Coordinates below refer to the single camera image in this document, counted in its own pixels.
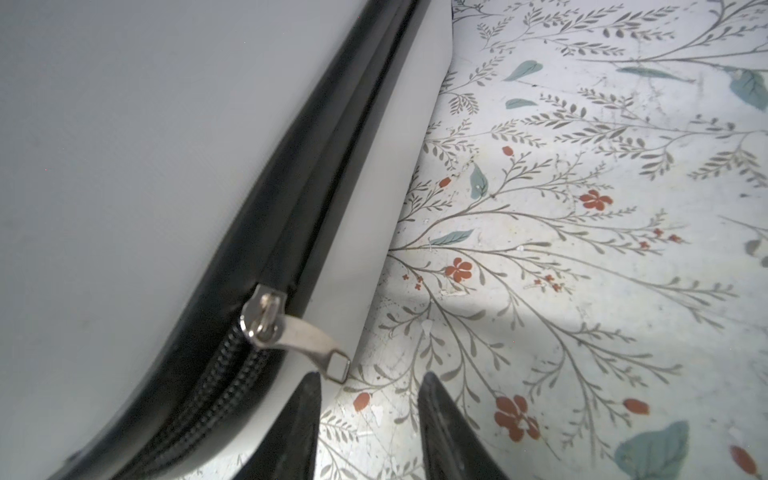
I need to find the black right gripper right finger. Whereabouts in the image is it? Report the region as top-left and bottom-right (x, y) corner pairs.
(417, 372), (508, 480)

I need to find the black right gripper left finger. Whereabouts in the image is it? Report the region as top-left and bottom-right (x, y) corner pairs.
(233, 372), (322, 480)

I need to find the white hard-shell suitcase black lining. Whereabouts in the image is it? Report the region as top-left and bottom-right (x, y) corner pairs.
(1, 1), (453, 479)

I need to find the floral table mat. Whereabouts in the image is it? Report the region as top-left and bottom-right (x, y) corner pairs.
(315, 1), (767, 479)

